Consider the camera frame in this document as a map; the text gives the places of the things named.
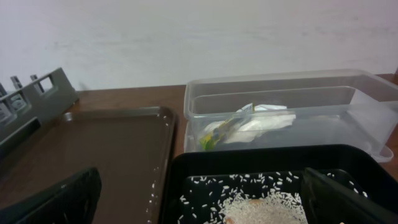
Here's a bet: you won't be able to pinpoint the grey dishwasher rack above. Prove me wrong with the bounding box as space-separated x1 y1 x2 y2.
1 68 79 152

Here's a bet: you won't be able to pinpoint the black waste tray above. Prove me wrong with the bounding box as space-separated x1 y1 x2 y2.
160 145 397 223

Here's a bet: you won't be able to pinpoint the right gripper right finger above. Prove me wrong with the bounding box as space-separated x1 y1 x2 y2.
300 167 397 223

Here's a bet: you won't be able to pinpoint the rice and nut leftovers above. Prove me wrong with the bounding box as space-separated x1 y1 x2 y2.
177 170 369 224

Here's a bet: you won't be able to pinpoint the white paper napkin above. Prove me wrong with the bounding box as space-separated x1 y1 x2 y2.
221 104 296 144

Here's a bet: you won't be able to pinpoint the green snack wrapper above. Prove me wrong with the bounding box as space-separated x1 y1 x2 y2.
198 103 255 151

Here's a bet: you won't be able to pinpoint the clear plastic bin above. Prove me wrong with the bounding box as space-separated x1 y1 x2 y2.
184 69 397 162

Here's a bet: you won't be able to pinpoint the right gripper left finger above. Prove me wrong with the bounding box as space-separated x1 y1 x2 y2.
1 167 102 224

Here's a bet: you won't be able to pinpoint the dark brown serving tray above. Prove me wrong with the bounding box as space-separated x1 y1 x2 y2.
1 106 178 223

